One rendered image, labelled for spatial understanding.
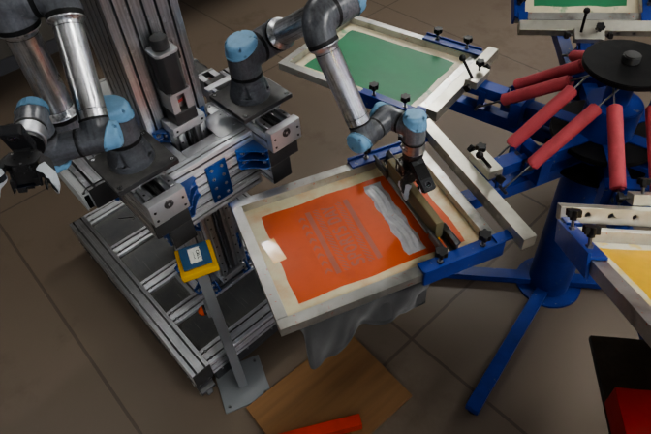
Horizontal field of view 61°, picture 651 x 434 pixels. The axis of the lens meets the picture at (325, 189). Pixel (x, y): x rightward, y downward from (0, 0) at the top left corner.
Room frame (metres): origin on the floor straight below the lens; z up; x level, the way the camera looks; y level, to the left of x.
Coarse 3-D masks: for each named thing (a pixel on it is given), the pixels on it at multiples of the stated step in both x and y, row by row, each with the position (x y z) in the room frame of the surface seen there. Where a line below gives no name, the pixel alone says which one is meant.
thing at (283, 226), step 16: (384, 176) 1.53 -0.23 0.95; (336, 192) 1.47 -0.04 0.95; (352, 192) 1.46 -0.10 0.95; (288, 208) 1.41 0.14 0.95; (304, 208) 1.40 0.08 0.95; (368, 208) 1.37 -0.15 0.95; (400, 208) 1.36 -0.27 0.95; (272, 224) 1.34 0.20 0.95; (288, 224) 1.33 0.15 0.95; (368, 224) 1.30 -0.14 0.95; (288, 240) 1.25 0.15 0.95; (304, 240) 1.25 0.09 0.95
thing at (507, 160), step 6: (498, 156) 1.49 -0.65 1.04; (504, 156) 1.49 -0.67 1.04; (510, 156) 1.49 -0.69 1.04; (516, 156) 1.49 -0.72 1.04; (498, 162) 1.46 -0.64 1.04; (504, 162) 1.46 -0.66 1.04; (510, 162) 1.46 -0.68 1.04; (516, 162) 1.45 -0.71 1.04; (504, 168) 1.43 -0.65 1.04; (510, 168) 1.44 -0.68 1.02; (516, 168) 1.45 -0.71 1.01
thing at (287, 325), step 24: (336, 168) 1.57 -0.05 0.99; (360, 168) 1.56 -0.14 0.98; (432, 168) 1.52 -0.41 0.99; (264, 192) 1.47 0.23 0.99; (288, 192) 1.47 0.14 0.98; (456, 192) 1.38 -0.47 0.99; (240, 216) 1.36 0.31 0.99; (480, 216) 1.25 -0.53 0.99; (264, 264) 1.13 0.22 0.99; (264, 288) 1.04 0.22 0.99; (360, 288) 1.00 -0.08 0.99; (384, 288) 1.00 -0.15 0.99; (312, 312) 0.93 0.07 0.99; (336, 312) 0.94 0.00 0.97
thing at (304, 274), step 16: (384, 224) 1.29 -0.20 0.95; (416, 224) 1.28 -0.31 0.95; (448, 224) 1.26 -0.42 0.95; (384, 240) 1.21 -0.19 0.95; (464, 240) 1.18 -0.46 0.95; (288, 256) 1.18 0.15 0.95; (304, 256) 1.18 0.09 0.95; (400, 256) 1.14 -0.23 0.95; (416, 256) 1.14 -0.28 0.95; (288, 272) 1.12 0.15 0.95; (304, 272) 1.11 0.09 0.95; (320, 272) 1.10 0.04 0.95; (352, 272) 1.09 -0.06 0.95; (368, 272) 1.09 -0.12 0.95; (304, 288) 1.05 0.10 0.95; (320, 288) 1.04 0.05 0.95; (336, 288) 1.04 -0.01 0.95
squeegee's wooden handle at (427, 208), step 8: (392, 160) 1.51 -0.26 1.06; (392, 168) 1.47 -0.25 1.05; (392, 176) 1.47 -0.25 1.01; (400, 176) 1.42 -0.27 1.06; (416, 192) 1.33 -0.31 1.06; (408, 200) 1.35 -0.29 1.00; (416, 200) 1.30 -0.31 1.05; (424, 200) 1.29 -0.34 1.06; (416, 208) 1.30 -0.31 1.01; (424, 208) 1.25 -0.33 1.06; (432, 208) 1.25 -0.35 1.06; (424, 216) 1.24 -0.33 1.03; (432, 216) 1.21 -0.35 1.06; (432, 224) 1.20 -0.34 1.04; (440, 224) 1.18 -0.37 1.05; (440, 232) 1.18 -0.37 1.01
